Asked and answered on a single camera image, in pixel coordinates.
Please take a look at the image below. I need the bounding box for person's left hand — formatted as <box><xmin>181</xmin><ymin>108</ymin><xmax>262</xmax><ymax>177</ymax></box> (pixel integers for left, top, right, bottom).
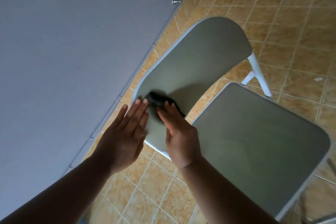
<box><xmin>93</xmin><ymin>98</ymin><xmax>150</xmax><ymax>176</ymax></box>

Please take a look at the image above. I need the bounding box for grey chair with white frame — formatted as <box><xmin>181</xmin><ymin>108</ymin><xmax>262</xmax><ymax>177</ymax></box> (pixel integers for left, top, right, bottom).
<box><xmin>130</xmin><ymin>16</ymin><xmax>336</xmax><ymax>224</ymax></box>

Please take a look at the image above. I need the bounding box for person's right hand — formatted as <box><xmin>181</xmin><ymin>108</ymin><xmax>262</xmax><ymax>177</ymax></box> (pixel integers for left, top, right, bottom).
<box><xmin>157</xmin><ymin>101</ymin><xmax>203</xmax><ymax>170</ymax></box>

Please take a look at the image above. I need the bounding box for person's right forearm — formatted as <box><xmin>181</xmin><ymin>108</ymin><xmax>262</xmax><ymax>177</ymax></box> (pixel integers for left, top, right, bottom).
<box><xmin>177</xmin><ymin>156</ymin><xmax>280</xmax><ymax>224</ymax></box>

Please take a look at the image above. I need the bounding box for black cloth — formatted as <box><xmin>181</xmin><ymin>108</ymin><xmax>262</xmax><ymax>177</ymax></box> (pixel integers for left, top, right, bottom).
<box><xmin>148</xmin><ymin>90</ymin><xmax>186</xmax><ymax>117</ymax></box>

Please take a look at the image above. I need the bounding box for person's left forearm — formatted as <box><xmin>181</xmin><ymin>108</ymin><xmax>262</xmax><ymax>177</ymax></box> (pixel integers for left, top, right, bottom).
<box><xmin>0</xmin><ymin>152</ymin><xmax>117</xmax><ymax>224</ymax></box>

